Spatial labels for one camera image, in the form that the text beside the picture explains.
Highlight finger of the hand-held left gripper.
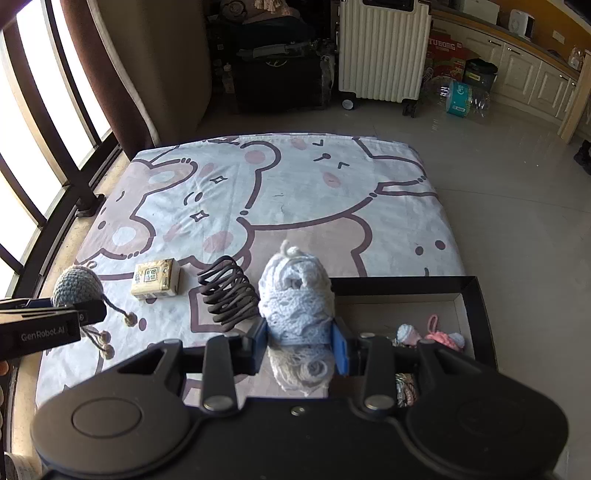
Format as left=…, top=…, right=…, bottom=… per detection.
left=0, top=298, right=54, bottom=311
left=0, top=302, right=108, bottom=326

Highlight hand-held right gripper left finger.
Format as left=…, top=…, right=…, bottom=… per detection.
left=104, top=319, right=269, bottom=412

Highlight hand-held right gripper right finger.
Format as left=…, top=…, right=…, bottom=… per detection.
left=331, top=325, right=499, bottom=412

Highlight grey crochet mouse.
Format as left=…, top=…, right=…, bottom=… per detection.
left=51, top=265, right=139, bottom=361

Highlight white blue crochet toy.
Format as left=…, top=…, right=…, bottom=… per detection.
left=257, top=240, right=335, bottom=398

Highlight yellow tissue pack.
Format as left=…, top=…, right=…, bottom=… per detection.
left=130, top=258, right=181, bottom=298

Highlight pink crochet doll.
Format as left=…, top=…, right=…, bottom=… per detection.
left=396, top=315, right=466, bottom=354

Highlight black cardboard box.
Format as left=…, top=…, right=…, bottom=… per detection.
left=330, top=275, right=499, bottom=409

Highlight dark window railing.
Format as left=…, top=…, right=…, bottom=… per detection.
left=0, top=0, right=125, bottom=296

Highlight cartoon bear printed blanket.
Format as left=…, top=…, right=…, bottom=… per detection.
left=34, top=134, right=466, bottom=407

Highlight brown curtain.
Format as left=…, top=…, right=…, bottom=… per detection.
left=60, top=0, right=160, bottom=160

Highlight black trunk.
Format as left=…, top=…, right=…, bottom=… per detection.
left=233, top=41, right=333, bottom=114

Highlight beige upright mattress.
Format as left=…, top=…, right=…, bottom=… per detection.
left=92, top=0, right=213, bottom=139

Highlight pack of plastic bottles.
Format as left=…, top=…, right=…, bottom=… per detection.
left=422, top=76, right=492, bottom=121

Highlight white ribbed suitcase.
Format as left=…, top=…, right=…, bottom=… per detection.
left=338, top=0, right=432, bottom=116

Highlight black bin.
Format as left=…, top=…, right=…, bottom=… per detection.
left=463, top=58, right=499, bottom=93

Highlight red cardboard box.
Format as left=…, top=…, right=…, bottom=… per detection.
left=427, top=30, right=481, bottom=81

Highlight light wooden table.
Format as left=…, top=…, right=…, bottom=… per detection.
left=558, top=55, right=591, bottom=144

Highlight cream cabinets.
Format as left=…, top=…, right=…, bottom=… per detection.
left=431, top=9, right=591, bottom=121

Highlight white countertop appliance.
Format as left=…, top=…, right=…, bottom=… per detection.
left=508, top=9, right=536, bottom=38

